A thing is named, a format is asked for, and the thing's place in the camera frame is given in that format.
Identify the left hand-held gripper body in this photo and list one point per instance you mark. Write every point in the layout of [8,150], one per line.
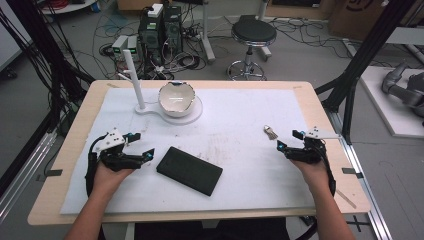
[111,156]

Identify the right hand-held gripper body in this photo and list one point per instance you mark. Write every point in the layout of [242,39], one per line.
[310,150]

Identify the person's left hand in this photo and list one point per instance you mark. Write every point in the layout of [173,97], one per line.
[110,178]

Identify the person's right hand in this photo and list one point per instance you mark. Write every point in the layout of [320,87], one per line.
[311,175]

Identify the black wallet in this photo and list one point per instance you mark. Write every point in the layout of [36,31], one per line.
[190,170]

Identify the white stand with pole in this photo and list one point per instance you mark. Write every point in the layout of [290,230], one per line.
[137,83]

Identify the white table mat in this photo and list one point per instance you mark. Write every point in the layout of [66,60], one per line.
[233,173]

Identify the white ceramic bowl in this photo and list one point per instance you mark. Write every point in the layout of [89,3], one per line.
[176,98]

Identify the white floor board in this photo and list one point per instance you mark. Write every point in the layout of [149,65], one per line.
[383,110]

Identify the grey power supply box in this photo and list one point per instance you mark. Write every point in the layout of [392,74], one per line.
[132,45]
[120,46]

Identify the person's dark clothing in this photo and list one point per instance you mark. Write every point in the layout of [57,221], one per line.
[213,231]

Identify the black computer tower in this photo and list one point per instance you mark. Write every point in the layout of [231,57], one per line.
[172,28]
[150,33]

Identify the black round stool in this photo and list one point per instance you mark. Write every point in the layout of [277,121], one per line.
[253,33]

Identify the white metal stand leg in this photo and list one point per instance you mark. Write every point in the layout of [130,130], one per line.
[206,36]

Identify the brown cardboard box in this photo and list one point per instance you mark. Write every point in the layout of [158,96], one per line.
[353,16]

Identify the aluminium rail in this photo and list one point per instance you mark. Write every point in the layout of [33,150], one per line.
[23,175]
[365,186]

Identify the black metal frame post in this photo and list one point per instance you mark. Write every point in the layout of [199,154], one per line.
[366,50]

